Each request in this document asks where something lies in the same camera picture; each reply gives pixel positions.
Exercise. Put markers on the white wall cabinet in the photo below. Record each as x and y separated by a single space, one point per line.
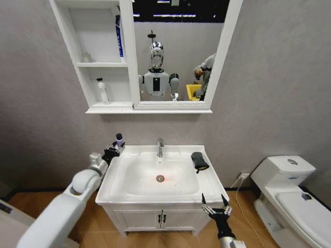
103 103

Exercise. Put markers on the cabinet mirror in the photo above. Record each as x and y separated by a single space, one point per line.
181 38

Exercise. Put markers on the blue and white tube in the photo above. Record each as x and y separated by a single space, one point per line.
119 38

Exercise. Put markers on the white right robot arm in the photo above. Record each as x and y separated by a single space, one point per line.
231 242

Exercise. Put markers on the chrome faucet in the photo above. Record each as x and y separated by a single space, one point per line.
160 148

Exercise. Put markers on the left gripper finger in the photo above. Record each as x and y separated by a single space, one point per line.
121 149
110 146

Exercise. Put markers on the white vanity cabinet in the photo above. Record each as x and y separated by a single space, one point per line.
137 219

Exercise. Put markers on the chrome toilet flush button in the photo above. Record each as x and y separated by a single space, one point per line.
292 162

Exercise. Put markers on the white wall outlet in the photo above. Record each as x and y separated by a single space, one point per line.
244 176

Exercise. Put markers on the dark sticker on toilet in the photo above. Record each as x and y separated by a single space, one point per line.
306 196

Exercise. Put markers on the small clear cup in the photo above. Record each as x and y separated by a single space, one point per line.
86 58

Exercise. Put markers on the purple bottle with black cap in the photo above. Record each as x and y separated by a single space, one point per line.
119 140

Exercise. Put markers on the round metal sink drain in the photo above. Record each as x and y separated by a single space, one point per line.
160 178

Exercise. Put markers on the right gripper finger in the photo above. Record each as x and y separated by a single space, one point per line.
226 205
205 204

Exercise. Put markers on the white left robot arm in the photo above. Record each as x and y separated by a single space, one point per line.
54 217

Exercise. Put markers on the white beige fixture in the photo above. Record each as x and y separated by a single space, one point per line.
10 222

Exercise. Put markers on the white bottle with black cap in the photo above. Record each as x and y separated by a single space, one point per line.
102 93

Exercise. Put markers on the dark grey towel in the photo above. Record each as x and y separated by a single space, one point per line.
199 160

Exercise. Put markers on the white toilet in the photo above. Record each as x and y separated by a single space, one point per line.
292 206

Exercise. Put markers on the white ceramic washbasin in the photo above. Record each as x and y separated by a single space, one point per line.
144 191

